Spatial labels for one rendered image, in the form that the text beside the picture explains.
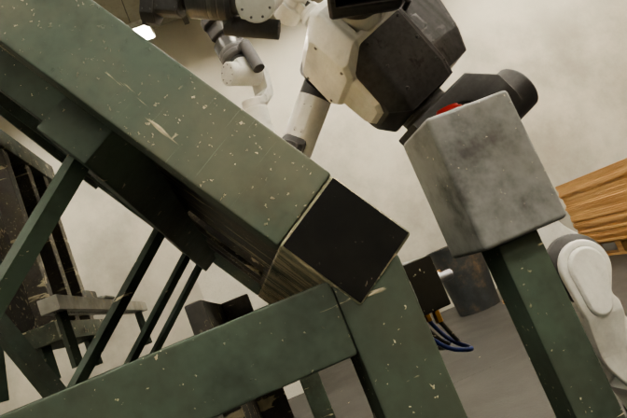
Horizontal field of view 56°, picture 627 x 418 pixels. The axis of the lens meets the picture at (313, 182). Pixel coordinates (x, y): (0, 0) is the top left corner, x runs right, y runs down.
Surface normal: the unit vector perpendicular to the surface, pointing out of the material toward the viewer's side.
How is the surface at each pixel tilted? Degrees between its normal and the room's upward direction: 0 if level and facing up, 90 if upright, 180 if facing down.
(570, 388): 90
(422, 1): 90
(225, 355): 90
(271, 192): 90
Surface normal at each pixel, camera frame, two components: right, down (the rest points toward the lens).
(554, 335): 0.11, -0.22
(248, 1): -0.09, 0.43
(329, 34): -0.48, 0.27
